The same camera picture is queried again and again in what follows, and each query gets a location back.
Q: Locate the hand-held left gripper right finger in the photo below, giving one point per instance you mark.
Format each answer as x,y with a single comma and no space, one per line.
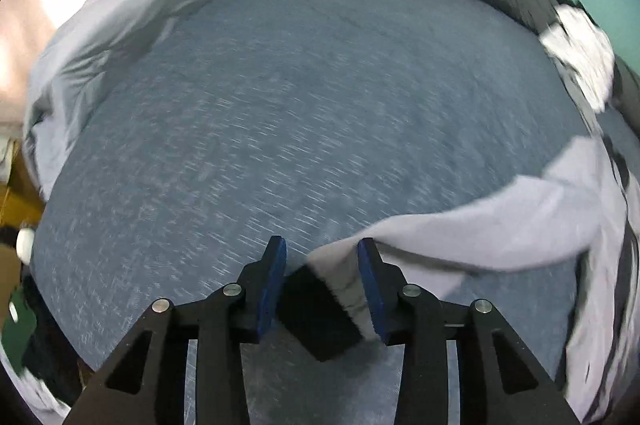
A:
370,290

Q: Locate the grey jacket with black trim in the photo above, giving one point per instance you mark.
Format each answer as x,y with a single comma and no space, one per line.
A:
525,215

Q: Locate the light grey blanket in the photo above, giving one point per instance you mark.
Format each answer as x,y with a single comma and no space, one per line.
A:
125,20

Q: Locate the crumpled white shirt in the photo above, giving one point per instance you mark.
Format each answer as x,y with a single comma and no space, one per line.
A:
580,55

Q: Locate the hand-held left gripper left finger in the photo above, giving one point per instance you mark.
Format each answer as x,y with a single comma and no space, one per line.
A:
272,285

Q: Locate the white round object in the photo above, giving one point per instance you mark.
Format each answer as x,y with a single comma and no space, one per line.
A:
25,244

